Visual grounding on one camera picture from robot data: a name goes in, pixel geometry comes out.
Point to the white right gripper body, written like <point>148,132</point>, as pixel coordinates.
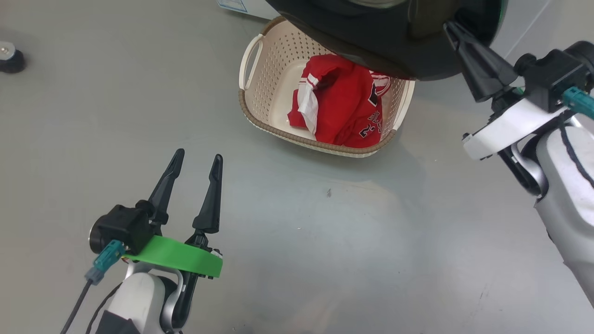
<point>510,127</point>

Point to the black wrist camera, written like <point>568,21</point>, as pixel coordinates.
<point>125,227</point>
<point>552,74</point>

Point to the dark round glass washer door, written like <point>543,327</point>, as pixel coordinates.
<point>371,32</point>

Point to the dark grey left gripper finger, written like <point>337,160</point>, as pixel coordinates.
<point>164,195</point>
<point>211,208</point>

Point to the blue white energy label sticker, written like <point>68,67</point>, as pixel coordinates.
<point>232,4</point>

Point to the cream perforated laundry basket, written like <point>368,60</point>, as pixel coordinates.
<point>278,69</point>

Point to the red and white striped garment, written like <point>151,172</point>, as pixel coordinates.
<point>334,93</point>

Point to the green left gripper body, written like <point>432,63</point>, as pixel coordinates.
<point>181,257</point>

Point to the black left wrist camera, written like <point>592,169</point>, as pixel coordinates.
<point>125,227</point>

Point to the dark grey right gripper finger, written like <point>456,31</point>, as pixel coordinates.
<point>480,86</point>
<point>492,62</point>

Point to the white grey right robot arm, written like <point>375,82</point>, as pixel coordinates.
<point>566,195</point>

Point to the grey stand with black caster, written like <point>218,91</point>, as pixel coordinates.
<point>11,58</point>

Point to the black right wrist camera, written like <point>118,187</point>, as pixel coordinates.
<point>552,74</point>

